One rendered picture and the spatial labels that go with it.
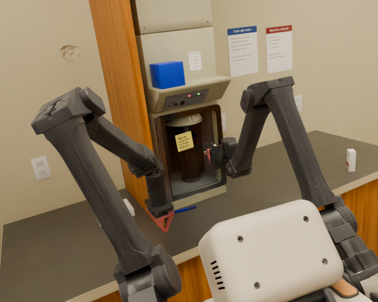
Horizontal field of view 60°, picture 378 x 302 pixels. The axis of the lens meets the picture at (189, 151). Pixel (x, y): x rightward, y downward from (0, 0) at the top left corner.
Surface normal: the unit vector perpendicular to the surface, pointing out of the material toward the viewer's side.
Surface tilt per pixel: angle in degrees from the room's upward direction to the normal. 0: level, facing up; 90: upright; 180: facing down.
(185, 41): 90
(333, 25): 90
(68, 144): 80
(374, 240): 90
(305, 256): 48
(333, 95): 90
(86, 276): 0
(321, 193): 56
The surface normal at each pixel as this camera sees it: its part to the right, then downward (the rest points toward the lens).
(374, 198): 0.45, 0.25
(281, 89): 0.16, -0.28
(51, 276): -0.09, -0.94
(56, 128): -0.04, 0.18
